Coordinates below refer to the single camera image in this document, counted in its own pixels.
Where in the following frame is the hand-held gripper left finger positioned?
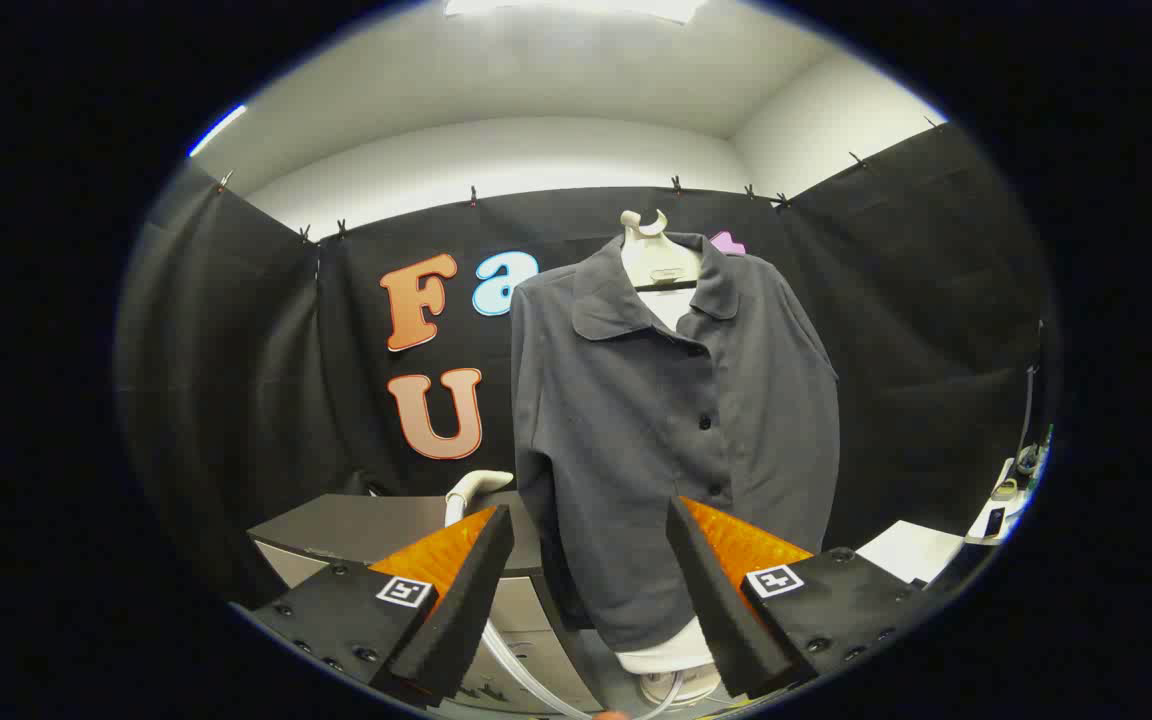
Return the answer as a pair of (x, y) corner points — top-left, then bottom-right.
(246, 505), (517, 711)

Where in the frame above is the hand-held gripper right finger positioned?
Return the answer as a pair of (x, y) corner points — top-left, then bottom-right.
(666, 497), (937, 701)

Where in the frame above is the white garment steamer head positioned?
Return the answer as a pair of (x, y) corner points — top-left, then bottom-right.
(444, 470), (515, 528)

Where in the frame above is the grey button shirt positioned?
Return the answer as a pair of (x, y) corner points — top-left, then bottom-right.
(509, 232), (842, 653)

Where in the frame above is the round mannequin stand base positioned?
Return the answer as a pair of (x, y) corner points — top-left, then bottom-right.
(636, 665), (722, 709)

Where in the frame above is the grey cabinet with dark top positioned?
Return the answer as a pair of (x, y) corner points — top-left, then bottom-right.
(246, 490), (607, 716)

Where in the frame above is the white topped side cabinet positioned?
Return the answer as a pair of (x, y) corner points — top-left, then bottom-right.
(856, 520), (967, 586)

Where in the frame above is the white side desk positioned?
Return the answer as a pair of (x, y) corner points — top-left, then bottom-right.
(964, 455), (1049, 549)

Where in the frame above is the white mannequin torso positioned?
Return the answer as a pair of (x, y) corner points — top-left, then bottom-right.
(616, 208), (727, 676)

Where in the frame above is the ceiling light panel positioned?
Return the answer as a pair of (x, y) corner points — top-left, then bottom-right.
(444, 0), (707, 26)

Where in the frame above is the clear steamer hose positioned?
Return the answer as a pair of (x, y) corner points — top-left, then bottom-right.
(479, 618), (687, 720)

